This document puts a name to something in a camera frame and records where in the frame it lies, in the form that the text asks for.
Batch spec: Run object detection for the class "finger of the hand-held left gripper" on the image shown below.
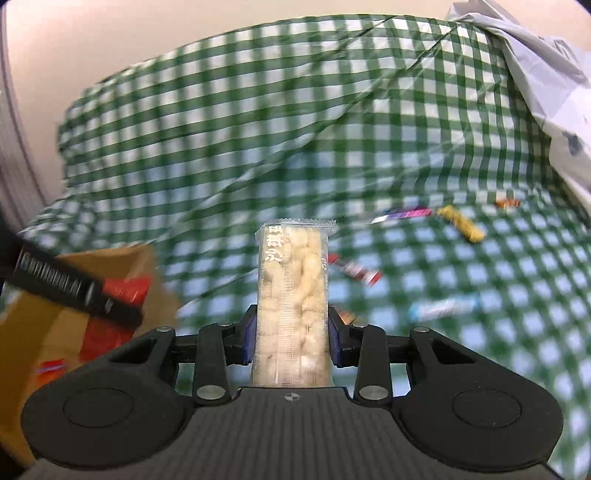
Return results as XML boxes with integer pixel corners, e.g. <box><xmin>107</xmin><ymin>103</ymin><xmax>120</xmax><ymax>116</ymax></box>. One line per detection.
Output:
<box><xmin>83</xmin><ymin>276</ymin><xmax>144</xmax><ymax>326</ymax></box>

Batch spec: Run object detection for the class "cardboard box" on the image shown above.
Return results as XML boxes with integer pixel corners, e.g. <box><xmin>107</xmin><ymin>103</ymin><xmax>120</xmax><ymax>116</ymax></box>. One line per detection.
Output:
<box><xmin>0</xmin><ymin>244</ymin><xmax>182</xmax><ymax>468</ymax></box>

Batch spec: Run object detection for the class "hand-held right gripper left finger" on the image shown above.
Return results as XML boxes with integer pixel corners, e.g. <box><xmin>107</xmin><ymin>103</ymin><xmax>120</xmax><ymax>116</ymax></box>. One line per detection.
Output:
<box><xmin>110</xmin><ymin>305</ymin><xmax>259</xmax><ymax>406</ymax></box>

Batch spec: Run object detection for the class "red black stick packet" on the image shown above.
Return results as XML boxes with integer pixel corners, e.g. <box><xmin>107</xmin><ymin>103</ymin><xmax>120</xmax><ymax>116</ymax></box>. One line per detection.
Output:
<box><xmin>327</xmin><ymin>255</ymin><xmax>382</xmax><ymax>286</ymax></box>

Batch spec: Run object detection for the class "green checked tablecloth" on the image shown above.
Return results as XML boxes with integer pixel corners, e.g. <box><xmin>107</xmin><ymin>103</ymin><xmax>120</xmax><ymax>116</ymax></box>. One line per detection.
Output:
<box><xmin>21</xmin><ymin>14</ymin><xmax>591</xmax><ymax>480</ymax></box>

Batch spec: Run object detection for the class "yellow snack packet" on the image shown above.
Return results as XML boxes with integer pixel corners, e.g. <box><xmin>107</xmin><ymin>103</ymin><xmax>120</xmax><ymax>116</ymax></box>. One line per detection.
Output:
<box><xmin>436</xmin><ymin>205</ymin><xmax>486</xmax><ymax>243</ymax></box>

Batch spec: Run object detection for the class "clear puffed rice snack packet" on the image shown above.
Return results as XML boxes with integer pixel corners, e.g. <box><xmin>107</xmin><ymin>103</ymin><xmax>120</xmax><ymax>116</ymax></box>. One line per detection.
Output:
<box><xmin>249</xmin><ymin>217</ymin><xmax>337</xmax><ymax>388</ymax></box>

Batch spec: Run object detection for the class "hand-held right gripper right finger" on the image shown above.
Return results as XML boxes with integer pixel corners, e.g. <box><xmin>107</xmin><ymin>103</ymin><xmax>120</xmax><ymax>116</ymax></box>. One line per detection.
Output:
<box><xmin>325</xmin><ymin>307</ymin><xmax>468</xmax><ymax>403</ymax></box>

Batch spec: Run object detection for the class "large red snack bag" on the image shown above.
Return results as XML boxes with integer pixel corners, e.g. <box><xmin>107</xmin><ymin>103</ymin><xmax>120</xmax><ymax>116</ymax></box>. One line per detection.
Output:
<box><xmin>78</xmin><ymin>316</ymin><xmax>139</xmax><ymax>365</ymax></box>

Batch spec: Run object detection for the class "blue white snack packet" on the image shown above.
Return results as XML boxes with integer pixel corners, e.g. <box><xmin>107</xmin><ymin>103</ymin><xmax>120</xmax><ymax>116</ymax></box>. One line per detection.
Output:
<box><xmin>409</xmin><ymin>295</ymin><xmax>481</xmax><ymax>321</ymax></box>

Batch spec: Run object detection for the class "orange blue snack packet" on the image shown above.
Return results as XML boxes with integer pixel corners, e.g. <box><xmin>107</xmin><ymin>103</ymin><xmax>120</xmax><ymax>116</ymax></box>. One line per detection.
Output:
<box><xmin>36</xmin><ymin>359</ymin><xmax>70</xmax><ymax>386</ymax></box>

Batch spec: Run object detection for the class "red snack packet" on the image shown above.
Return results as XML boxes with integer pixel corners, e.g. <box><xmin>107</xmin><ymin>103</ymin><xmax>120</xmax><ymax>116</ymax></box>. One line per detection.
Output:
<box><xmin>102</xmin><ymin>276</ymin><xmax>151</xmax><ymax>306</ymax></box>

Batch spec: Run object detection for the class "white plastic bag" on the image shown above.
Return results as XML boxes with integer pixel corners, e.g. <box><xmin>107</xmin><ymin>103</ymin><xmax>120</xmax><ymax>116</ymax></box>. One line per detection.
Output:
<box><xmin>445</xmin><ymin>0</ymin><xmax>591</xmax><ymax>204</ymax></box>

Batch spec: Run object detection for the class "purple pink stick packet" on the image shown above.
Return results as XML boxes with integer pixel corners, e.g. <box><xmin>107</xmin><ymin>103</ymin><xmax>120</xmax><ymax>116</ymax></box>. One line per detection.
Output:
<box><xmin>370</xmin><ymin>208</ymin><xmax>435</xmax><ymax>225</ymax></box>

